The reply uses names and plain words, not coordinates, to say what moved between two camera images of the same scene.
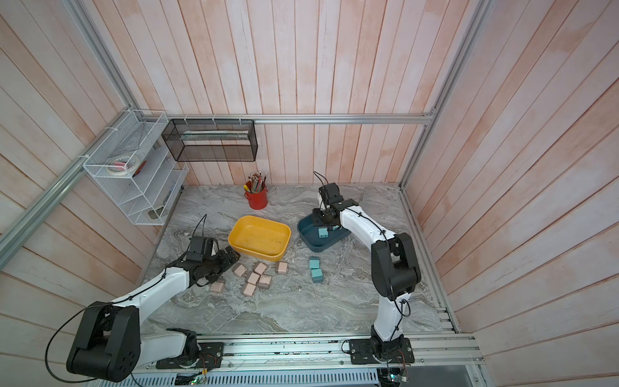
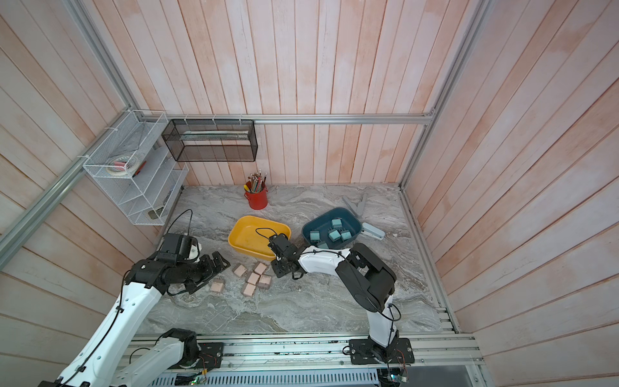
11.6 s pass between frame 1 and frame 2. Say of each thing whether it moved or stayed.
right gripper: moved
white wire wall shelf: stayed
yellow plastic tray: stayed
